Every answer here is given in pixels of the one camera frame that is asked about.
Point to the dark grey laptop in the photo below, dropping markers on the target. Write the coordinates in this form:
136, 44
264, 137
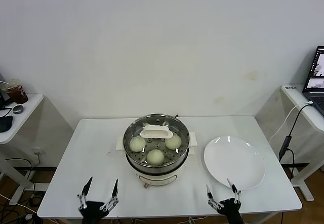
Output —
316, 82

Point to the white power strip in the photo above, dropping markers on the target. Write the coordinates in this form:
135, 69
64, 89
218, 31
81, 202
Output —
29, 217

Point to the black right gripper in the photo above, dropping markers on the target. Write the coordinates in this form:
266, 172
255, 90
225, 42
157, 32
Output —
231, 208

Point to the stainless steel steamer basket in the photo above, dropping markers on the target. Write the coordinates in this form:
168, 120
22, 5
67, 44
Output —
177, 162

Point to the white round plate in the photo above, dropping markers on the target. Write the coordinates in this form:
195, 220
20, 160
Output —
233, 160

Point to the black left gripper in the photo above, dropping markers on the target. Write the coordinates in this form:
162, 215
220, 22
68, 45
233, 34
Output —
92, 210

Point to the plastic cup of iced coffee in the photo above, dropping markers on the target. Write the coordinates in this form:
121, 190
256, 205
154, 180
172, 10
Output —
17, 94

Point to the white side table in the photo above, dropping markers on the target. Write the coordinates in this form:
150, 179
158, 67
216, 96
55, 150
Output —
291, 93
27, 112

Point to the clear drinking straw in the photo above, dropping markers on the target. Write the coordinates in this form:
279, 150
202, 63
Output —
5, 82

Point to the white wall socket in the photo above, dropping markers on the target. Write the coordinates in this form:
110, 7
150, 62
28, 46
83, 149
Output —
38, 151

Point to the white steamed baozi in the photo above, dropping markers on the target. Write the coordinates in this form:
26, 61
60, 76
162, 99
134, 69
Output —
137, 144
173, 142
155, 157

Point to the white electric cooker pot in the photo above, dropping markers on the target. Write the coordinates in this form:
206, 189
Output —
157, 177

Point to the small black label sticker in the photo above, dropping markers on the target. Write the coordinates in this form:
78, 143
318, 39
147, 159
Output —
290, 87

